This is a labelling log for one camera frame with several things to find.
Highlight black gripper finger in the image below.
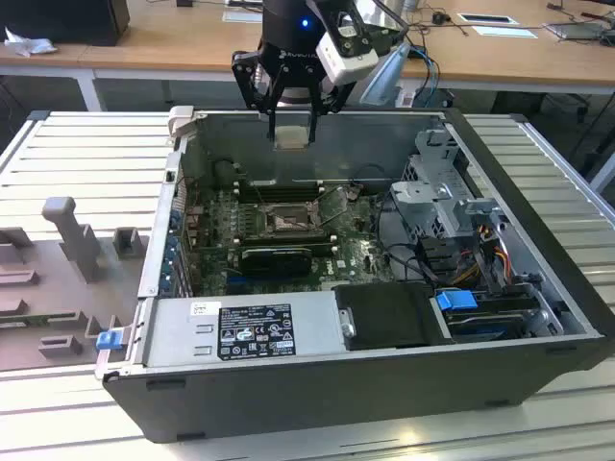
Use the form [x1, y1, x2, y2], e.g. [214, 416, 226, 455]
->
[307, 71, 357, 144]
[231, 49, 289, 141]

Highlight silver CPU plate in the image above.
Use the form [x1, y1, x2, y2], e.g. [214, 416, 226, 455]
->
[274, 125, 309, 151]

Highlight thin wire locking lever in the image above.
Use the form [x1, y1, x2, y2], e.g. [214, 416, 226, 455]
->
[253, 182, 275, 217]

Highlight black RAM slot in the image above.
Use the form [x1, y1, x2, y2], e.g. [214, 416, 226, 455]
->
[237, 181, 323, 193]
[237, 190, 324, 204]
[237, 235, 333, 247]
[237, 229, 329, 240]

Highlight black CPU socket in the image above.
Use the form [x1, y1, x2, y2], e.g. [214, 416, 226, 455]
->
[257, 201, 323, 237]

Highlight black plastic cover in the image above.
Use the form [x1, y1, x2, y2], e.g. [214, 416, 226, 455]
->
[332, 282, 455, 352]

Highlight pale blue sheet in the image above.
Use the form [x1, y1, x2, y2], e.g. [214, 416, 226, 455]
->
[473, 24, 539, 40]
[223, 8, 265, 24]

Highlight wooden desk white legs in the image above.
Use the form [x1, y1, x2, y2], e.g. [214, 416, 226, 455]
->
[0, 7, 135, 114]
[79, 0, 615, 114]

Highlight light grey case latch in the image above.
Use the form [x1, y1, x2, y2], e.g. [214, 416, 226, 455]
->
[166, 105, 196, 145]

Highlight pale blue teach pendant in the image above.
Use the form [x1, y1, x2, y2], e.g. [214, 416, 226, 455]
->
[359, 42, 412, 108]

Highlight black cylindrical component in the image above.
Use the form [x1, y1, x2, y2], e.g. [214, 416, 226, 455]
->
[212, 159, 240, 187]

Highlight silver metal drive cage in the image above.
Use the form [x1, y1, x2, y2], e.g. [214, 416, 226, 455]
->
[387, 127, 513, 289]

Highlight green motherboard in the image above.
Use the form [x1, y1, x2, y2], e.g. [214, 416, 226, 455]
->
[184, 184, 400, 297]

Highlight blue expansion card retainer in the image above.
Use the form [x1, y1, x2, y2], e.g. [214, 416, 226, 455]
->
[160, 208, 184, 294]

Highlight black computer box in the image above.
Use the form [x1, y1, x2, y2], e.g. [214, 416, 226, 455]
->
[0, 0, 131, 48]

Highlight white framed desk hatch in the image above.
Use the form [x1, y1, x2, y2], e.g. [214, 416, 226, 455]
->
[455, 12, 520, 25]

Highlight crumpled white paper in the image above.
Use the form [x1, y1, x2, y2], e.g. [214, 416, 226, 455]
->
[3, 26, 57, 58]

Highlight black power supply label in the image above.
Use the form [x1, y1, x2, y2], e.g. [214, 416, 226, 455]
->
[218, 303, 298, 361]

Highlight hard disk in blue carrier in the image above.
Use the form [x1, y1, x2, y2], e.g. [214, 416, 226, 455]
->
[434, 287, 528, 343]

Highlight grey power supply unit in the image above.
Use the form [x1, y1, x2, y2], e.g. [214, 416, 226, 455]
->
[141, 291, 347, 369]

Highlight grey tablet device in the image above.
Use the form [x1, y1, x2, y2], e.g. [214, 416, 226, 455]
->
[542, 21, 609, 42]

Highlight grey parts rack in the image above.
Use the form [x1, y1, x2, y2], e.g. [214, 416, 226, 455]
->
[0, 195, 148, 374]

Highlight black open PC case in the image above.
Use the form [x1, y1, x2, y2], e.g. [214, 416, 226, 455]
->
[94, 105, 615, 446]

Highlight green RAM stick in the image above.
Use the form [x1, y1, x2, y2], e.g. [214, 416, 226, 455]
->
[0, 311, 81, 332]

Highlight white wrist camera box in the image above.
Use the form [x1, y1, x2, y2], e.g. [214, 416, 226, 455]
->
[315, 10, 380, 86]

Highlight thin blue cable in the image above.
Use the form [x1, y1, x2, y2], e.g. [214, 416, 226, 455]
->
[407, 45, 441, 107]

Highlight black drive cable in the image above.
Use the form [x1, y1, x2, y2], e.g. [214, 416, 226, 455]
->
[376, 194, 456, 285]

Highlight black flat cable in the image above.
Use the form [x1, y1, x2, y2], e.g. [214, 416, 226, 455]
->
[470, 223, 505, 297]

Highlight yellow power wire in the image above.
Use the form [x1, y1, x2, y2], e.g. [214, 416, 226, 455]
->
[451, 244, 511, 287]

